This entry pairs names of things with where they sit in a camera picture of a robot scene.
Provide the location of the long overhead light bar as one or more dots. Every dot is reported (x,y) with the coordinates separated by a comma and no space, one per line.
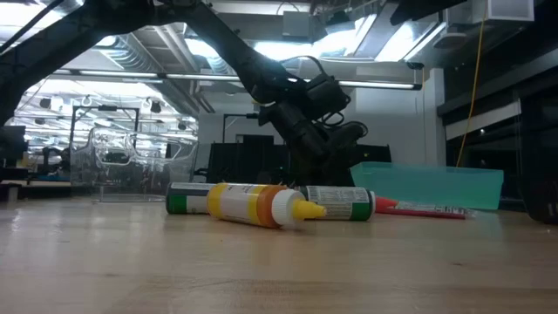
(379,84)

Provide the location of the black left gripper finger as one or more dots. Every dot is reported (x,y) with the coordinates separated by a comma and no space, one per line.
(351,137)
(322,172)

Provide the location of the black background rig frame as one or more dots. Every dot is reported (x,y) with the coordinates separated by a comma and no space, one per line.
(231,116)

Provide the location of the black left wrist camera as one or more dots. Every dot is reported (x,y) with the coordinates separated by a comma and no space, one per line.
(327,93)

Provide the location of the yellow ink bottle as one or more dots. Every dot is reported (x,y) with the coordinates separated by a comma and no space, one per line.
(237,202)

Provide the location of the clear plastic bin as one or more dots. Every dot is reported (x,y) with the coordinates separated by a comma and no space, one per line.
(87,183)

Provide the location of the grey ceiling box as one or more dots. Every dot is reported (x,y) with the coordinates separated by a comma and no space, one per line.
(296,24)

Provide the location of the teal plastic bin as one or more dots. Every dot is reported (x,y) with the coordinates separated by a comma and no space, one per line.
(436,185)

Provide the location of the black mesh basket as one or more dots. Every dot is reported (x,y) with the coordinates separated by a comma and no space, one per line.
(542,200)

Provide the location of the green ink bottle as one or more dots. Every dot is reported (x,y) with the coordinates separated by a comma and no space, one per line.
(187,205)

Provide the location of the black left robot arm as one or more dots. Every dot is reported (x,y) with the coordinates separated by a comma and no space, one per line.
(235,48)

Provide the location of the red ink bottle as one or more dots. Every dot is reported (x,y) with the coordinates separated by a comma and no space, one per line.
(335,202)

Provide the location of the black partition panels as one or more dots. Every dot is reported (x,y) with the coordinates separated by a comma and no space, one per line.
(231,161)

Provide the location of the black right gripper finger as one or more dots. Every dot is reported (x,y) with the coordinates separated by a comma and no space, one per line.
(418,8)

